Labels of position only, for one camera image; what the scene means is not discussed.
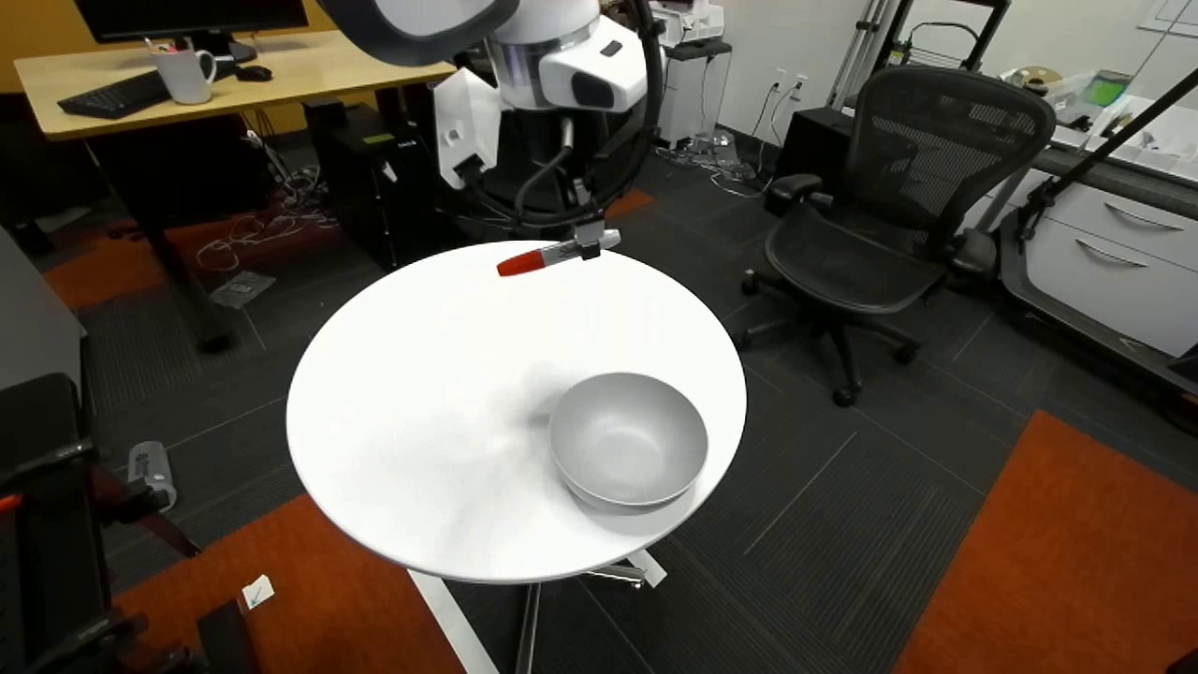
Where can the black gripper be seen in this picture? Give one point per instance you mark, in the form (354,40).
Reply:
(583,155)

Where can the red capped marker pen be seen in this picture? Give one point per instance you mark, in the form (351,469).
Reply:
(537,261)

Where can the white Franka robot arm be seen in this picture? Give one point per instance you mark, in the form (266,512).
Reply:
(547,52)

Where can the grey round bowl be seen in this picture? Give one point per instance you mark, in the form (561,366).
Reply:
(627,435)

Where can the white storage unit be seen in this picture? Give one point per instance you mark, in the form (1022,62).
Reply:
(688,89)

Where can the black floor box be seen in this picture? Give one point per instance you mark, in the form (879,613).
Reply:
(825,144)

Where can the black mesh office chair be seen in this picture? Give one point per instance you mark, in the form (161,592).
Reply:
(900,211)

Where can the light wooden desk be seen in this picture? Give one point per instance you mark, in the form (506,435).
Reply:
(300,70)

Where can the black computer mouse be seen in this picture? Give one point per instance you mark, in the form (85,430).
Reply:
(251,73)

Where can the white mug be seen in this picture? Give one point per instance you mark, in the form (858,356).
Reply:
(190,73)

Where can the black computer monitor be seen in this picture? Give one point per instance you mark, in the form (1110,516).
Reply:
(190,16)

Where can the small white floor tag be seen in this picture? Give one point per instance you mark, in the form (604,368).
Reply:
(255,592)

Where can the black keyboard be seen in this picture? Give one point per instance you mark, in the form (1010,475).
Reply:
(113,94)

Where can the black slanted tripod pole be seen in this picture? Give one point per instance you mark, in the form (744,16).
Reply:
(1100,144)

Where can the white drawer cabinet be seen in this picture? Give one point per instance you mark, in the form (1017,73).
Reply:
(1110,269)

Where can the green topped device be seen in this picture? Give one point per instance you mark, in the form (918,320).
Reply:
(1106,89)

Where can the black equipment cart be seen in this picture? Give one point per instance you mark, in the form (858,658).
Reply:
(43,500)

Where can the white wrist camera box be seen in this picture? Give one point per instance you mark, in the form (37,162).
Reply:
(470,125)

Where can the white table base frame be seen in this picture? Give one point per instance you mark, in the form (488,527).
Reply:
(452,621)

